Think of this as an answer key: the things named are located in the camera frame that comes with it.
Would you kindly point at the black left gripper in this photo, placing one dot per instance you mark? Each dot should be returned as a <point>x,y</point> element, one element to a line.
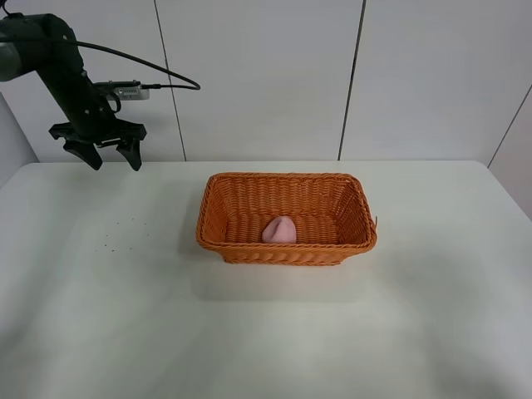
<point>90,120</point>

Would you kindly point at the pink peach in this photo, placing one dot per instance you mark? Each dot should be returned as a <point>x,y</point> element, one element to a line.
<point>280,230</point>

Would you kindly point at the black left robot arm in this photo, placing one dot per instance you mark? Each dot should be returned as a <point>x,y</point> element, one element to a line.
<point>46,45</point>

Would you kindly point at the orange wicker basket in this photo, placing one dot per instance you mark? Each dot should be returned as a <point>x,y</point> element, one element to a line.
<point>330,211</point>

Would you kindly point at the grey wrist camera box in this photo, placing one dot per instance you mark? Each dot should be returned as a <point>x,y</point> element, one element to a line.
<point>123,90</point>

